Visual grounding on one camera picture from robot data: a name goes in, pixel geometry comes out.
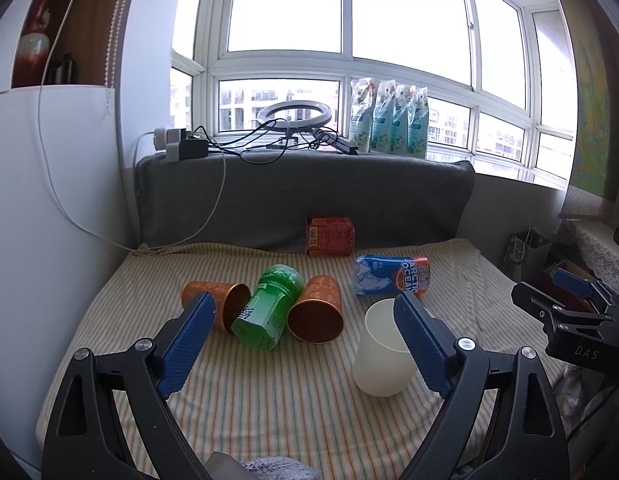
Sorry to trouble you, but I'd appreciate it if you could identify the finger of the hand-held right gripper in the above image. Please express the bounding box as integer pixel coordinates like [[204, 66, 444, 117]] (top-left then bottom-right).
[[511, 281, 614, 329], [549, 266, 619, 317]]

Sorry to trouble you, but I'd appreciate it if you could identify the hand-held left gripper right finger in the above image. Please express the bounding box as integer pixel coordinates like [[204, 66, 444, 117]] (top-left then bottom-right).
[[393, 291, 573, 480]]

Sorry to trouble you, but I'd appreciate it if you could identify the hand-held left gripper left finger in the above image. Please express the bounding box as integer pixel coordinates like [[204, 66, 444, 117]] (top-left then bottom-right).
[[41, 291, 218, 480]]

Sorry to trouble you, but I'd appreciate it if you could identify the orange metal cup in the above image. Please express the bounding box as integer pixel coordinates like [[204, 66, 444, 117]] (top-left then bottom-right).
[[288, 275, 345, 345], [182, 280, 253, 333]]

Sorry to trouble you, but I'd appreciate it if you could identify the white plastic cup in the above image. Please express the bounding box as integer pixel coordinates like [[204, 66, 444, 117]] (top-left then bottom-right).
[[352, 298, 416, 397]]

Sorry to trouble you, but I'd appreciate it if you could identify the white lace cloth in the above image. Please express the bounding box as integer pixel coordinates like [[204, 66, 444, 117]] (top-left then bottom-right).
[[559, 217, 619, 283]]

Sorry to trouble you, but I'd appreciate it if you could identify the green paper bag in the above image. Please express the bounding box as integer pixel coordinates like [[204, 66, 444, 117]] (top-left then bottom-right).
[[501, 229, 553, 282]]

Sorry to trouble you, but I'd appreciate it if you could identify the blue and orange drink can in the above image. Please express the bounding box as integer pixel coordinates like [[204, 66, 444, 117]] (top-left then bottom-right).
[[353, 254, 432, 297]]

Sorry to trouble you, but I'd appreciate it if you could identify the striped bed sheet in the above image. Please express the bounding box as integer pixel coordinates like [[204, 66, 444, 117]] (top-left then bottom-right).
[[36, 239, 565, 480]]

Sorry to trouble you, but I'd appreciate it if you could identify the green plastic bottle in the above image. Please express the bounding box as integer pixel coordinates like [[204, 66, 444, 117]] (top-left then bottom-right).
[[231, 263, 305, 351]]

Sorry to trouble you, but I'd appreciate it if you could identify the red drink can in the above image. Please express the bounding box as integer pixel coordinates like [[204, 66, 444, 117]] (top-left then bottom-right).
[[306, 216, 355, 256]]

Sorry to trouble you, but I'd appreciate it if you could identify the grey padded headboard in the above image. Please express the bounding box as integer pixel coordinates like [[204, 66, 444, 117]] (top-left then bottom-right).
[[134, 151, 477, 254]]

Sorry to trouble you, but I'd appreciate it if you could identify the grey fuzzy cloth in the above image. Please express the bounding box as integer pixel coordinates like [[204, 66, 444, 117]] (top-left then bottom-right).
[[204, 452, 321, 480]]

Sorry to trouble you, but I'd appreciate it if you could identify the black power adapter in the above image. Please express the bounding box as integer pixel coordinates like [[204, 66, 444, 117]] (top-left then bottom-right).
[[182, 137, 209, 160]]

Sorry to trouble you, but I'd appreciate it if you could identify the white power strip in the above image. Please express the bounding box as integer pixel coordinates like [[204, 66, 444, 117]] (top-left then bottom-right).
[[152, 127, 188, 152]]

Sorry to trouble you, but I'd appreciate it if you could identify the wooden shelf niche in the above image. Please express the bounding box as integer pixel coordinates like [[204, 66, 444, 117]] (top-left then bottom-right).
[[10, 0, 131, 89]]

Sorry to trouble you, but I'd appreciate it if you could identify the red and white vase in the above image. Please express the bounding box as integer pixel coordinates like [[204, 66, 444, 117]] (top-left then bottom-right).
[[12, 0, 63, 87]]

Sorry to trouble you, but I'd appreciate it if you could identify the wall map poster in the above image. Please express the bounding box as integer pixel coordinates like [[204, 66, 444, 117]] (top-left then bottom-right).
[[552, 0, 614, 197]]

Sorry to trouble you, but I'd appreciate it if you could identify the black cable bundle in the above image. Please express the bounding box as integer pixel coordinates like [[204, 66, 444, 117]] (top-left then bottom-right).
[[188, 120, 361, 164]]

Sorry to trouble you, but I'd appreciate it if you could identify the ring light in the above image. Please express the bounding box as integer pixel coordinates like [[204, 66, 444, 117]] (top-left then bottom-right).
[[256, 100, 334, 150]]

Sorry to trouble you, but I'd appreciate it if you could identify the white cable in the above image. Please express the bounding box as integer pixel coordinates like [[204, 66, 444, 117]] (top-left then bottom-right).
[[38, 0, 227, 254]]

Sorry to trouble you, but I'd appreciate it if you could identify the white window frame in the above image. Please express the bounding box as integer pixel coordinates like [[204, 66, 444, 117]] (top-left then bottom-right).
[[168, 0, 578, 192]]

